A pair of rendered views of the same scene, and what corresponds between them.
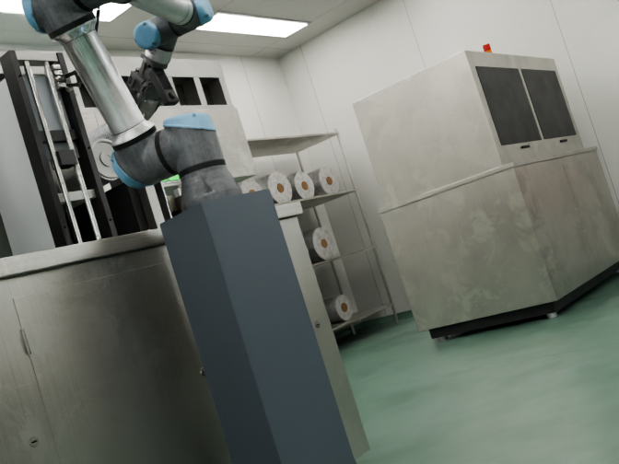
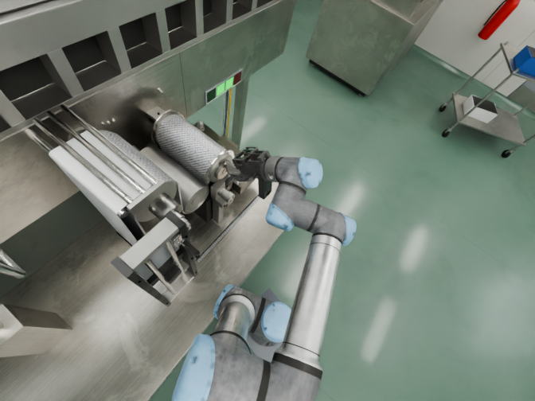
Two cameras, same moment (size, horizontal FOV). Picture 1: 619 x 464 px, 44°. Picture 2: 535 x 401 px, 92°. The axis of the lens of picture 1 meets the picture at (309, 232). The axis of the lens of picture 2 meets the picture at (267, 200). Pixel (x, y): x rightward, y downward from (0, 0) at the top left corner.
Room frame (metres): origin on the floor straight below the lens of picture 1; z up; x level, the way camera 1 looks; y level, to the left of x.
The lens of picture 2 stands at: (1.78, 0.40, 2.01)
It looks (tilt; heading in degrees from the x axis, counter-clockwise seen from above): 60 degrees down; 341
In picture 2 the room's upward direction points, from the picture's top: 21 degrees clockwise
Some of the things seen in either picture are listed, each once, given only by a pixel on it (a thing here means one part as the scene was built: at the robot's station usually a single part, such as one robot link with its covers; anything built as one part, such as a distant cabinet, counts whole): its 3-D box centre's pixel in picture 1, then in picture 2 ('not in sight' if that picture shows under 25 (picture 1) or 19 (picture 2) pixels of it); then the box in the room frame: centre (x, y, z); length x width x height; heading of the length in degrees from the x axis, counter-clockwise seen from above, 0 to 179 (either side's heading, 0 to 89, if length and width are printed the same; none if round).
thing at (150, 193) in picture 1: (149, 191); (220, 206); (2.26, 0.42, 1.05); 0.06 x 0.05 x 0.31; 52
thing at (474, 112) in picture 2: not in sight; (511, 102); (4.09, -2.68, 0.51); 0.91 x 0.58 x 1.02; 74
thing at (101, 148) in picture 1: (83, 171); (171, 179); (2.29, 0.60, 1.18); 0.26 x 0.12 x 0.12; 52
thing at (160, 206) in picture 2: not in sight; (165, 208); (2.10, 0.56, 1.34); 0.06 x 0.06 x 0.06; 52
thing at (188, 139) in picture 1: (191, 141); (274, 321); (1.83, 0.21, 1.07); 0.13 x 0.12 x 0.14; 70
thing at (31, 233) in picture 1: (14, 183); (114, 214); (2.14, 0.75, 1.17); 0.34 x 0.05 x 0.54; 52
